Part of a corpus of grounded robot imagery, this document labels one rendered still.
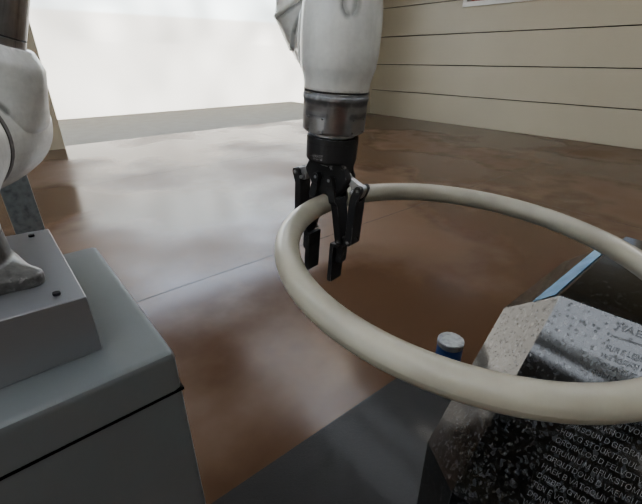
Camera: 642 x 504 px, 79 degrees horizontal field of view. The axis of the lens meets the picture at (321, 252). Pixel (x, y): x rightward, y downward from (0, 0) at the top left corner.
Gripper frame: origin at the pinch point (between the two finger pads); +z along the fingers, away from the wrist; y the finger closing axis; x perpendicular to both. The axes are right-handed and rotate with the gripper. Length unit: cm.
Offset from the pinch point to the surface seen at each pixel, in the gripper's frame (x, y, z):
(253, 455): 5, -25, 84
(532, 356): 8.0, 33.4, 6.5
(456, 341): 80, 6, 66
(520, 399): -21.3, 34.6, -10.4
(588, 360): 9.2, 39.6, 4.1
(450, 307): 123, -11, 82
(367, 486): 19, 8, 80
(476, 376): -21.9, 31.5, -10.9
